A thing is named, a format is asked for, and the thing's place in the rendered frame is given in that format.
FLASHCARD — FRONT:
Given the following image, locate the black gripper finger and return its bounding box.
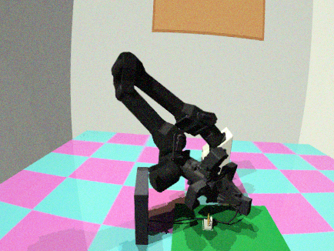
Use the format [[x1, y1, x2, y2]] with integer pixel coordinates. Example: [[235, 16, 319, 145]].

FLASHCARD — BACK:
[[205, 179, 241, 205], [222, 172, 241, 193]]

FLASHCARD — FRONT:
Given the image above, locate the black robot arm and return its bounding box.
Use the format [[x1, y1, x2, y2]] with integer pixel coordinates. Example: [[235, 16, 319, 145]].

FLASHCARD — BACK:
[[111, 52, 228, 192]]

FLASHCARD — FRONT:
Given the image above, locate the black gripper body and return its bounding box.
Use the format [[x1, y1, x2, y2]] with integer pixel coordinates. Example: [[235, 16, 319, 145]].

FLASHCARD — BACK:
[[185, 160, 238, 210]]

